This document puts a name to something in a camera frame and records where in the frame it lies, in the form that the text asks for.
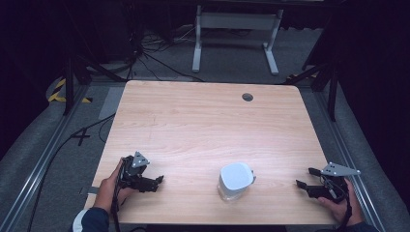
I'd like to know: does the person's right hand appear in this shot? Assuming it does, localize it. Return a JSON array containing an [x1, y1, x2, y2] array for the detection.
[[317, 177, 365, 227]]

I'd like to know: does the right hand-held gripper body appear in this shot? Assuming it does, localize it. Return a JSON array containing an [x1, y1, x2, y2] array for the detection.
[[317, 161, 362, 205]]

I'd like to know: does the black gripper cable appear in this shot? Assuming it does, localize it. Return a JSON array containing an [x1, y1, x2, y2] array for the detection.
[[335, 185, 354, 232], [110, 159, 127, 232]]

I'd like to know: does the black floor cable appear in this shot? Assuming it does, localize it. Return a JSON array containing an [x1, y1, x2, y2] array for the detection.
[[26, 112, 117, 232]]

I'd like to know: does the aluminium floor rail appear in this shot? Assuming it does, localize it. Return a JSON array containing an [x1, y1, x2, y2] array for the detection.
[[313, 91, 388, 232], [0, 84, 91, 232]]

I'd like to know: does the black cross tape mark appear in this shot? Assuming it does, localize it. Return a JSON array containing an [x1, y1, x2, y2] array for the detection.
[[71, 128, 92, 147]]

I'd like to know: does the white metal desk frame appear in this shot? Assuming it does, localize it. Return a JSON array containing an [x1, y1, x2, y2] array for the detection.
[[191, 4, 284, 76]]

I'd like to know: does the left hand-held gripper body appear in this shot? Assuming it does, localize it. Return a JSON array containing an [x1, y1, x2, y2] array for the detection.
[[119, 151, 157, 191]]

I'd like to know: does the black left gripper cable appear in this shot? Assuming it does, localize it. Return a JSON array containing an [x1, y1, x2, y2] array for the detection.
[[110, 159, 127, 232]]

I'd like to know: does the person's left hand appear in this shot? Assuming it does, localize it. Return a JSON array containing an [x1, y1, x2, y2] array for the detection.
[[92, 158, 136, 215]]

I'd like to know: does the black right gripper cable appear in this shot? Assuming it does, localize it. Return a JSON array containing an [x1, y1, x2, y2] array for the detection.
[[335, 185, 354, 232]]

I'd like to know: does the clear cup with white lid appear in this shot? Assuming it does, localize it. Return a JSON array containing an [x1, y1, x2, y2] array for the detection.
[[217, 161, 257, 202]]

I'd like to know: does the bundle of black floor cables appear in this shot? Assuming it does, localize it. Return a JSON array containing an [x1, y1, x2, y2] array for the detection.
[[127, 18, 207, 83]]

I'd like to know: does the black metal stand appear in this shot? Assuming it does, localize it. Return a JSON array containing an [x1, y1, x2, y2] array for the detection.
[[61, 54, 129, 117], [283, 57, 339, 123]]

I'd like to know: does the yellow black hazard tape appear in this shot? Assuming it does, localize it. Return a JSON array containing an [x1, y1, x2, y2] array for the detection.
[[47, 77, 94, 104]]

